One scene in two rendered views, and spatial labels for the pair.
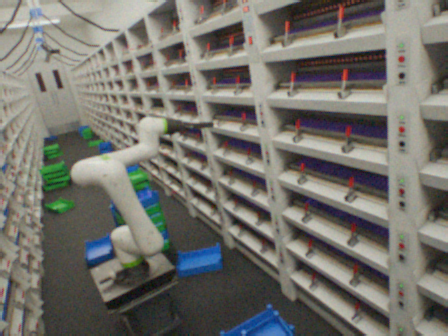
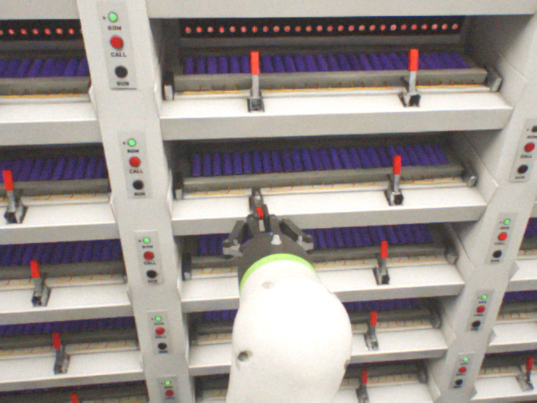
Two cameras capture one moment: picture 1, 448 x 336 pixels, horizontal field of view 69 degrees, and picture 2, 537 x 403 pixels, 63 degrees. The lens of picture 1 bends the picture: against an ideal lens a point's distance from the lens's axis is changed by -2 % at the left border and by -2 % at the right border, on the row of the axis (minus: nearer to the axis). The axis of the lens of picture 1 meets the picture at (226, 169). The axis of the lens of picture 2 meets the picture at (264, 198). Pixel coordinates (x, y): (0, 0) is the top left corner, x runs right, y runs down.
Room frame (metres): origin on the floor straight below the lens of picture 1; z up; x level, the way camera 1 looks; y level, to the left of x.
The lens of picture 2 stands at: (1.71, 0.65, 1.34)
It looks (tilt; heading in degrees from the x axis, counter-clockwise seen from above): 28 degrees down; 290
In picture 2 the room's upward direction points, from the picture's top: straight up
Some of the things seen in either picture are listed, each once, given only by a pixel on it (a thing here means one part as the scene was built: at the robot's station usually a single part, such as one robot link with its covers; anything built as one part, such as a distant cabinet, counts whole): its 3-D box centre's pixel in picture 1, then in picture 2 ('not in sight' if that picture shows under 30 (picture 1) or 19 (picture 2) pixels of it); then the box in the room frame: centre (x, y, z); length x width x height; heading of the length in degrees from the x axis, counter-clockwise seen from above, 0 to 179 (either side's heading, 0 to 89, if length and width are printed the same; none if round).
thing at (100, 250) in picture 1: (99, 248); not in sight; (2.40, 1.13, 0.04); 0.30 x 0.20 x 0.08; 19
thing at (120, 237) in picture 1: (129, 245); not in sight; (1.50, 0.55, 0.51); 0.16 x 0.13 x 0.19; 59
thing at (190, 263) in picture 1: (199, 259); not in sight; (1.98, 0.29, 0.04); 0.30 x 0.20 x 0.08; 92
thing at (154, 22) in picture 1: (180, 120); not in sight; (2.82, 0.30, 0.88); 0.20 x 0.09 x 1.75; 115
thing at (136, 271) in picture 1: (123, 270); not in sight; (1.48, 0.61, 0.39); 0.26 x 0.15 x 0.06; 118
